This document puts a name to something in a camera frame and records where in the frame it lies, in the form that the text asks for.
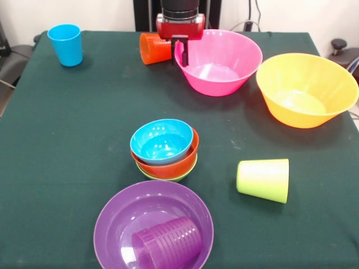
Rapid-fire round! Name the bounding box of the pink plastic bowl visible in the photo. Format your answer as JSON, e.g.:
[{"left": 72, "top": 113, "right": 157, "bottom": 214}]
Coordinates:
[{"left": 173, "top": 29, "right": 264, "bottom": 98}]

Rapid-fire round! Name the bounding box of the green plastic bowl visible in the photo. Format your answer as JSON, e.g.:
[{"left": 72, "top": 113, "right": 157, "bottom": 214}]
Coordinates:
[{"left": 136, "top": 156, "right": 198, "bottom": 183}]

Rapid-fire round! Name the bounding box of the grey chair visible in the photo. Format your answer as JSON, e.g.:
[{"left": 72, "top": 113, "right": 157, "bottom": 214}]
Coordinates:
[{"left": 0, "top": 21, "right": 37, "bottom": 90}]

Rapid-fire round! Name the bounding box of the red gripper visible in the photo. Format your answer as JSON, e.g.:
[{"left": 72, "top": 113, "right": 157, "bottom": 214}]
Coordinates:
[{"left": 156, "top": 13, "right": 206, "bottom": 67}]

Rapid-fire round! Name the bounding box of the purple plastic cup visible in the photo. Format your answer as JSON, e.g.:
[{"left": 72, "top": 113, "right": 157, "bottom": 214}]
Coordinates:
[{"left": 131, "top": 216, "right": 203, "bottom": 269}]

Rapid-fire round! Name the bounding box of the purple plastic bowl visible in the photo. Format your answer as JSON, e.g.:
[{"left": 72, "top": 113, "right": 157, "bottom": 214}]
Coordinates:
[{"left": 93, "top": 180, "right": 215, "bottom": 269}]

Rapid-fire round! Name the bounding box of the black hanging cable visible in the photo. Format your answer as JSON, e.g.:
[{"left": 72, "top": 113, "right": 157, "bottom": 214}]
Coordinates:
[{"left": 254, "top": 0, "right": 263, "bottom": 32}]

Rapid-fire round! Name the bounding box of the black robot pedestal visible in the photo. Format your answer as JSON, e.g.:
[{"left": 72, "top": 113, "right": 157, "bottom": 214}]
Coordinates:
[{"left": 134, "top": 0, "right": 222, "bottom": 32}]

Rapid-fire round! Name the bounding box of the blue plastic bowl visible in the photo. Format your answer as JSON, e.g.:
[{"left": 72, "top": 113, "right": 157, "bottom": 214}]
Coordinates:
[{"left": 130, "top": 118, "right": 194, "bottom": 166}]

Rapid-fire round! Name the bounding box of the orange plastic bowl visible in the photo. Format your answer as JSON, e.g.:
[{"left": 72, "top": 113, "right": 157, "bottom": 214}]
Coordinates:
[{"left": 130, "top": 127, "right": 200, "bottom": 179}]

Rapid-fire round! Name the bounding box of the orange plastic cup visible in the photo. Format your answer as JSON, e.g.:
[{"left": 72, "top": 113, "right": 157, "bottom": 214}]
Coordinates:
[{"left": 139, "top": 32, "right": 173, "bottom": 65}]

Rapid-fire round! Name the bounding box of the blue plastic cup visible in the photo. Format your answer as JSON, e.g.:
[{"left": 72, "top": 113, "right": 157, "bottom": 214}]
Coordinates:
[{"left": 47, "top": 24, "right": 84, "bottom": 67}]

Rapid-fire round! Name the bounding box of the yellow plastic bowl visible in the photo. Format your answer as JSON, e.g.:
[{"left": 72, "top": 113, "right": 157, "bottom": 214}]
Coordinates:
[{"left": 255, "top": 53, "right": 359, "bottom": 129}]

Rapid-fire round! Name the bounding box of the lime green plastic cup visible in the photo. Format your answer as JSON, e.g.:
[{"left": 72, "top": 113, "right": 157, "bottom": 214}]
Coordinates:
[{"left": 236, "top": 158, "right": 290, "bottom": 204}]

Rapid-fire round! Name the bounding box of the dark green tablecloth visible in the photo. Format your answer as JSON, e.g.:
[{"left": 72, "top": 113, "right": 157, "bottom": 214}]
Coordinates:
[{"left": 0, "top": 30, "right": 359, "bottom": 269}]

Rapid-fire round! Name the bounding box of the black chair armrest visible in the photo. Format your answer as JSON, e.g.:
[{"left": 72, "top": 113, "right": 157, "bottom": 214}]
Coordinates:
[{"left": 329, "top": 38, "right": 359, "bottom": 76}]

